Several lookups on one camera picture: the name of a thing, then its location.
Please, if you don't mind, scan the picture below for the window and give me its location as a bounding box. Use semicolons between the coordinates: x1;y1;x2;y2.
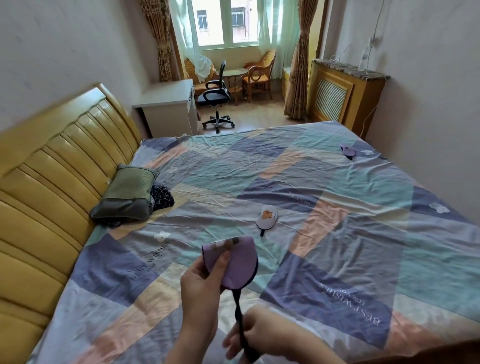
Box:
187;0;263;50

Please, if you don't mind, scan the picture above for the pale green sheer curtain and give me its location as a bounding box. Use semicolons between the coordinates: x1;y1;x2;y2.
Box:
168;0;202;63
257;0;301;80

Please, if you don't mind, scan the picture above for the person's right hand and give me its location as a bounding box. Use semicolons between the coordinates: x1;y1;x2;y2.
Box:
221;304;301;361

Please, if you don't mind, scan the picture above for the purple eye mask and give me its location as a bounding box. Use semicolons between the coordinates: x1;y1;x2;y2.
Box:
338;142;357;161
201;235;262;364

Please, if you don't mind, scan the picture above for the round rattan side table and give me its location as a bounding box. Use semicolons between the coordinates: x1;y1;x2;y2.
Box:
223;67;249;106

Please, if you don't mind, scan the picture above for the rattan armchair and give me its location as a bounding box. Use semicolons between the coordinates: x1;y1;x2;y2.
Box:
241;48;277;104
183;56;218;97

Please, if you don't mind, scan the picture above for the dark checked cloth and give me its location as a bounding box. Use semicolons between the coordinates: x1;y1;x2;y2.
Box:
149;182;176;212

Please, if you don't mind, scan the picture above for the brown patterned curtain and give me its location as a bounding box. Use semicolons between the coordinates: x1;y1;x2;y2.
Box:
139;0;173;83
283;0;320;121

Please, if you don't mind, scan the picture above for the person's left hand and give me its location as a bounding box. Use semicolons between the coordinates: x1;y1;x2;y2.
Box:
180;249;232;338

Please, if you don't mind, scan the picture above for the black office chair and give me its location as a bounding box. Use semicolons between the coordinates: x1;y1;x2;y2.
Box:
196;60;236;134

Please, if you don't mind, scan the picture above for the grey-blue eye mask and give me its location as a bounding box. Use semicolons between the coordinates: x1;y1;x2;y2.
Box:
255;205;279;238

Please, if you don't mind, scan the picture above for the white cloth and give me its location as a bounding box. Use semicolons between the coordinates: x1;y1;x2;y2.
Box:
196;56;214;83

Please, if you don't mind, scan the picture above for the green pillow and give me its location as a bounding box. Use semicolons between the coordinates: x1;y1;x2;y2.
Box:
89;163;158;226

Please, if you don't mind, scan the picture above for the wooden radiator cover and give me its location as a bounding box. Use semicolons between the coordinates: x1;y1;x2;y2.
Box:
306;58;391;140

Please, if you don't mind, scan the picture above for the patchwork bed sheet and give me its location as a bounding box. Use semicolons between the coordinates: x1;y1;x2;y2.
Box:
28;120;480;364

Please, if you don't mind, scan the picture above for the yellow padded headboard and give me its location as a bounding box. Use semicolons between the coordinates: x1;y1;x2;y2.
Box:
0;83;143;364

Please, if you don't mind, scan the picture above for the white desk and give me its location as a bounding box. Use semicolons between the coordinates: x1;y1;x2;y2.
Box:
132;78;200;139

